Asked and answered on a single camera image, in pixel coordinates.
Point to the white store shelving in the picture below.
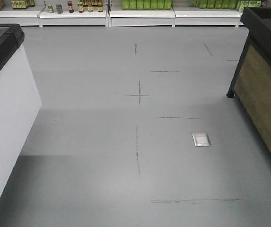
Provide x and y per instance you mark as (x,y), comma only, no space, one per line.
(114,16)

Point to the green-lid sauce jar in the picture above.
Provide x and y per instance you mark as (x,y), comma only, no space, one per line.
(50,9)

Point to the metal floor outlet plate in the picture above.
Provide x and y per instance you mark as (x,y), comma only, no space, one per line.
(201,140)

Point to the black wooden fruit display table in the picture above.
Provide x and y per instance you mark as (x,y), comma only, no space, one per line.
(251,82)

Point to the green bottle row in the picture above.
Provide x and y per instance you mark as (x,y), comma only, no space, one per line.
(238,5)
(147,4)

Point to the red-lid dark sauce jar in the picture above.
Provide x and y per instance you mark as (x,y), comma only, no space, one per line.
(70,6)

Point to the yellow-label sauce jar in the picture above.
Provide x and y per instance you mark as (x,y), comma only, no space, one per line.
(80,7)

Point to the dark pickle jar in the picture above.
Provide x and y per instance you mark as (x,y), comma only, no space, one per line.
(59,8)

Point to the green bottle row centre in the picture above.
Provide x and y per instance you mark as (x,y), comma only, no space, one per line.
(147,4)

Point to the white chest freezer black lid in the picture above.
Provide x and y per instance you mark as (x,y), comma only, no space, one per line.
(20,101)

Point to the green bottle row right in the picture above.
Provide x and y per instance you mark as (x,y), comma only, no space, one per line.
(238,5)

